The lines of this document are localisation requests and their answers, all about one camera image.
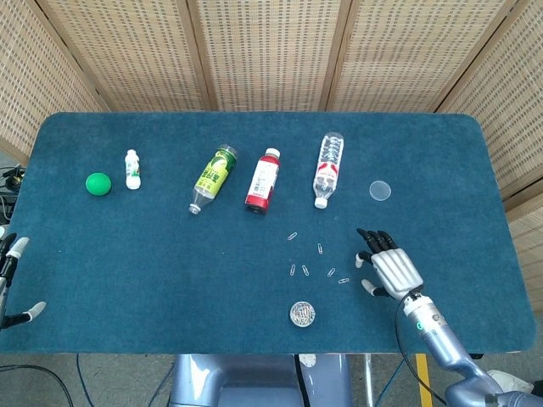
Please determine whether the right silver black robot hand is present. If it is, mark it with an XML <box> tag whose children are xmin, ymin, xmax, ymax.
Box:
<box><xmin>354</xmin><ymin>227</ymin><xmax>425</xmax><ymax>302</ymax></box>

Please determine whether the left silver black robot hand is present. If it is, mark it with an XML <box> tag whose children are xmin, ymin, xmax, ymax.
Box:
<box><xmin>0</xmin><ymin>231</ymin><xmax>48</xmax><ymax>330</ymax></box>

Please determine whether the clear plastic lid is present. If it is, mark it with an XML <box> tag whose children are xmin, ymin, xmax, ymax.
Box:
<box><xmin>368</xmin><ymin>180</ymin><xmax>393</xmax><ymax>202</ymax></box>

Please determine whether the round paperclip container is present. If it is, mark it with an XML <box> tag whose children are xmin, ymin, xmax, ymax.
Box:
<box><xmin>289</xmin><ymin>300</ymin><xmax>317</xmax><ymax>328</ymax></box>

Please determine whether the metal table leg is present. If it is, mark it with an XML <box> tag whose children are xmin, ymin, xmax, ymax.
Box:
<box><xmin>362</xmin><ymin>354</ymin><xmax>377</xmax><ymax>407</ymax></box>

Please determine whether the green ball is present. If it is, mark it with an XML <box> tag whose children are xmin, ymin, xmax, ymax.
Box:
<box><xmin>85</xmin><ymin>171</ymin><xmax>113</xmax><ymax>197</ymax></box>

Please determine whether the clear water bottle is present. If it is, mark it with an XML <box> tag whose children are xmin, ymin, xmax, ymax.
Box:
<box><xmin>312</xmin><ymin>131</ymin><xmax>345</xmax><ymax>209</ymax></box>

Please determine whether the small white drink bottle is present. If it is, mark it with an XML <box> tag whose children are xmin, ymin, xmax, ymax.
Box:
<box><xmin>124</xmin><ymin>148</ymin><xmax>143</xmax><ymax>191</ymax></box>

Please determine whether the red drink bottle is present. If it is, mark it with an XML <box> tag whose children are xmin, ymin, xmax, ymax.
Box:
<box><xmin>244</xmin><ymin>147</ymin><xmax>283</xmax><ymax>216</ymax></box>

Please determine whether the white crumpled cloth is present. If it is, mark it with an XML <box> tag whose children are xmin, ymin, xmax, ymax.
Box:
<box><xmin>486</xmin><ymin>368</ymin><xmax>534</xmax><ymax>393</ymax></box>

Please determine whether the blue table mat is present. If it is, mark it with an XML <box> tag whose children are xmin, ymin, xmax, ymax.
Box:
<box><xmin>0</xmin><ymin>110</ymin><xmax>538</xmax><ymax>355</ymax></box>

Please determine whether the blue-grey robot torso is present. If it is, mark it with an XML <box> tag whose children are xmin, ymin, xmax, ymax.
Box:
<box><xmin>168</xmin><ymin>354</ymin><xmax>355</xmax><ymax>407</ymax></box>

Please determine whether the green yellow label bottle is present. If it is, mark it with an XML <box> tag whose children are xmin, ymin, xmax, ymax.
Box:
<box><xmin>188</xmin><ymin>143</ymin><xmax>239</xmax><ymax>216</ymax></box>

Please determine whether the woven wooden folding screen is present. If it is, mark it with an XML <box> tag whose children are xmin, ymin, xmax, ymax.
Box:
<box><xmin>0</xmin><ymin>0</ymin><xmax>543</xmax><ymax>315</ymax></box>

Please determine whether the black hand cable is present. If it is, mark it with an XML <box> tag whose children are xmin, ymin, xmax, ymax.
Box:
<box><xmin>394</xmin><ymin>292</ymin><xmax>447</xmax><ymax>406</ymax></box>

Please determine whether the black cable bundle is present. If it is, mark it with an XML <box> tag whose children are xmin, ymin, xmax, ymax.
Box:
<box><xmin>0</xmin><ymin>164</ymin><xmax>26</xmax><ymax>226</ymax></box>

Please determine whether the blue floor cable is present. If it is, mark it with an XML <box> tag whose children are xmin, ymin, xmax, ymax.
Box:
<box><xmin>376</xmin><ymin>359</ymin><xmax>403</xmax><ymax>407</ymax></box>
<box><xmin>75</xmin><ymin>354</ymin><xmax>93</xmax><ymax>407</ymax></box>

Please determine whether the black floor cable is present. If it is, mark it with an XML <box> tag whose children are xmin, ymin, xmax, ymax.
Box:
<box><xmin>0</xmin><ymin>362</ymin><xmax>76</xmax><ymax>407</ymax></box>

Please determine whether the black torso cable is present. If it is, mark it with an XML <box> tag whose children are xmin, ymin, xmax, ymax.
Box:
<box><xmin>294</xmin><ymin>354</ymin><xmax>309</xmax><ymax>407</ymax></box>

